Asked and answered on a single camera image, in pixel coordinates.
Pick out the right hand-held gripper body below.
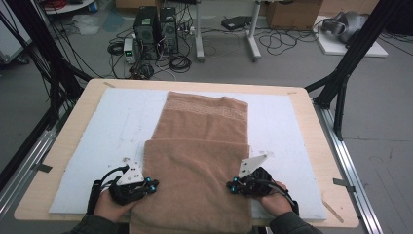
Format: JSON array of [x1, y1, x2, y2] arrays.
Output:
[[238, 154, 274, 198]]

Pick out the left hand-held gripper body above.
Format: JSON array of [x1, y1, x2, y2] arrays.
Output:
[[108, 164, 151, 207]]

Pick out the brown towel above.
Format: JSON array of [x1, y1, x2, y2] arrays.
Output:
[[129, 91, 254, 234]]

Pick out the person's left hand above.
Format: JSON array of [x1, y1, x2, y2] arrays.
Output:
[[94, 189, 139, 224]]

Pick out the person's right hand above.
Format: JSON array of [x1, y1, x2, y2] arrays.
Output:
[[259, 181, 293, 218]]

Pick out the white foam mat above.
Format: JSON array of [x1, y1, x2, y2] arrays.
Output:
[[48, 87, 328, 222]]

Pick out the black tape piece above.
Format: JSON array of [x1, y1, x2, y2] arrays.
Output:
[[33, 163, 54, 174]]

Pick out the grey tape piece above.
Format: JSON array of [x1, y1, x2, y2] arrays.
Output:
[[332, 177, 357, 193]]

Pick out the thin wooden stick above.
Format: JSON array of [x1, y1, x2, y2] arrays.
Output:
[[320, 198, 345, 224]]

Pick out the white power supply unit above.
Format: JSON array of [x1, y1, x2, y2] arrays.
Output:
[[123, 37, 139, 64]]

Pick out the flat black device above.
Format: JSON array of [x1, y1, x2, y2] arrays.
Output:
[[221, 15, 253, 32]]

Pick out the white floor board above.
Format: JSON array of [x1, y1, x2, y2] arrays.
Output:
[[313, 15, 390, 59]]

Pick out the large black computer tower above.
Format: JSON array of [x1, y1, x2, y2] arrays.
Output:
[[133, 5, 161, 61]]

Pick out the slim black computer tower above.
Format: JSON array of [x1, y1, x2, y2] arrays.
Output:
[[159, 7, 179, 55]]

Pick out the large cardboard box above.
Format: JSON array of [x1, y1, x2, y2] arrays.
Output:
[[266, 0, 324, 31]]

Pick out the clear plastic sheet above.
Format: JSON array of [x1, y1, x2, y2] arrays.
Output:
[[71, 14, 102, 36]]

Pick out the grey bag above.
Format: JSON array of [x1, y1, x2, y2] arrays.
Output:
[[320, 11, 370, 44]]

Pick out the white round table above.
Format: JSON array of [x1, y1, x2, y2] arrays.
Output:
[[42, 0, 97, 16]]

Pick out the aluminium rail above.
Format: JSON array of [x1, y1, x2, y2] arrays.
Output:
[[313, 102, 386, 234], [0, 128, 61, 216]]

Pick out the loose black floor cables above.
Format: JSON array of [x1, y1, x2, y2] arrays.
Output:
[[258, 27, 321, 57]]

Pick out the small coiled black cable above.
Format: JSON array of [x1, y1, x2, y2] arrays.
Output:
[[106, 40, 126, 57]]

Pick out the white desk frame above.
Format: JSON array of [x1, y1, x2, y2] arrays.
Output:
[[194, 0, 263, 63]]

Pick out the black metal frame strut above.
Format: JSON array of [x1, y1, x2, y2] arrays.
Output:
[[0, 0, 94, 131], [305, 0, 413, 141]]

